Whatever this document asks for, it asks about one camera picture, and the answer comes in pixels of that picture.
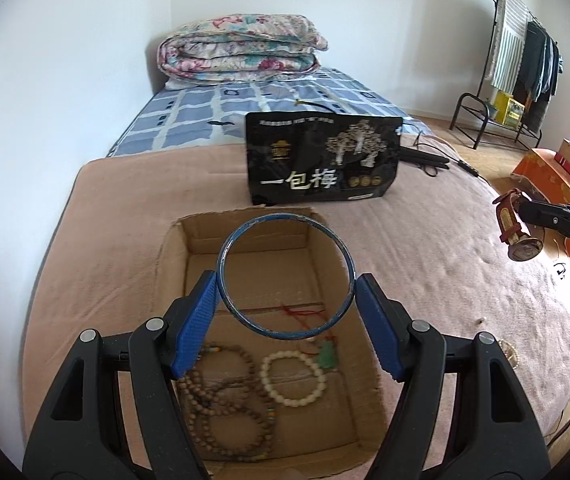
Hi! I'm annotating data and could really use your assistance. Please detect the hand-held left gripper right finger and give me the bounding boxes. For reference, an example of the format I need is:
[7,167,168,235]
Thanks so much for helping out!
[355,273,552,480]

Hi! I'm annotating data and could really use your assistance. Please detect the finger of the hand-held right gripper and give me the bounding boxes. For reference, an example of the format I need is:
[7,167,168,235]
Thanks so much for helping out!
[517,200,570,235]

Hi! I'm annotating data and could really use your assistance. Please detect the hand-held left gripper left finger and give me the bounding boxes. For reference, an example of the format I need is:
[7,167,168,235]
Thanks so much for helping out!
[22,270,221,480]

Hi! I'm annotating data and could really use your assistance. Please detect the brown strap wristwatch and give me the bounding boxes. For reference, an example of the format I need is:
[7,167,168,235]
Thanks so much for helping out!
[493,188,544,262]

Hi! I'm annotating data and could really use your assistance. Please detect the red string jade pendant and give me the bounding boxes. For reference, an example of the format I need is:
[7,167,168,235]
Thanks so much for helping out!
[282,304,341,372]

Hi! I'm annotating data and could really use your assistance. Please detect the wooden bead necklace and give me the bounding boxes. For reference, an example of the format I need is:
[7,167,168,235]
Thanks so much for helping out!
[177,342,278,463]

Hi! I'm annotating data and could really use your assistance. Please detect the white bead bracelet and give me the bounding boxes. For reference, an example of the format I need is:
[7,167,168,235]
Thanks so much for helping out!
[260,350,327,407]

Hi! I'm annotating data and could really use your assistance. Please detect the cardboard box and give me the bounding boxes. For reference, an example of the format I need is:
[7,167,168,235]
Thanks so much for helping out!
[154,206,388,478]

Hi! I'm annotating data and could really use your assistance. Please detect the dark blue bangle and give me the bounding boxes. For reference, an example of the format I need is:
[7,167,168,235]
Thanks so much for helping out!
[217,214,356,341]

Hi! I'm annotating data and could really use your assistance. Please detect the pink blanket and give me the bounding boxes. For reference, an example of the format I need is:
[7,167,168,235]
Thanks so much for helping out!
[20,117,570,480]

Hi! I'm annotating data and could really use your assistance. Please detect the yellow box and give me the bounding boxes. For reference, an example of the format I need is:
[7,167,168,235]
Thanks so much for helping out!
[494,90,526,125]

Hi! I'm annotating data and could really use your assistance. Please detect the black metal clothes rack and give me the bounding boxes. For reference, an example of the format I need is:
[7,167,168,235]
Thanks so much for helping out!
[450,0,563,150]

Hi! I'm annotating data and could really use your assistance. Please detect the white bead strand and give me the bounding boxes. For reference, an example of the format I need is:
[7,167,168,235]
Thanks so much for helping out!
[497,340,520,367]

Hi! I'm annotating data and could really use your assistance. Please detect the dark hanging clothes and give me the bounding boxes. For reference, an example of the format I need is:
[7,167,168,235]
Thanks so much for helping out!
[512,21,564,133]

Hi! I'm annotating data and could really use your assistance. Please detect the striped hanging towel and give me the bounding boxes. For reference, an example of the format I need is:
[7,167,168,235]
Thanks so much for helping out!
[490,0,528,91]

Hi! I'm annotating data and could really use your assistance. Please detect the black printed bag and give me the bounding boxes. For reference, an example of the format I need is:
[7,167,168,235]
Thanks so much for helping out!
[245,111,404,207]

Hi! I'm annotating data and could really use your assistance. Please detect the blue checkered bedsheet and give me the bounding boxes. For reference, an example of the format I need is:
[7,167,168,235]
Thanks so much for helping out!
[108,66,416,158]

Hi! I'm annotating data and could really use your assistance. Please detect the folded floral quilt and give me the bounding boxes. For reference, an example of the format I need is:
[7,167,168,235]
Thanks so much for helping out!
[156,13,329,83]

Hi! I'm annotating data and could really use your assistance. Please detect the black hair straightener with cord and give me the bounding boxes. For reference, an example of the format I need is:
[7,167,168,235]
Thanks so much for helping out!
[404,125,496,182]

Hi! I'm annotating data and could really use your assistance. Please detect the black tasselled cord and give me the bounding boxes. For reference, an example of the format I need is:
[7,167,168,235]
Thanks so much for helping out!
[292,98,337,114]

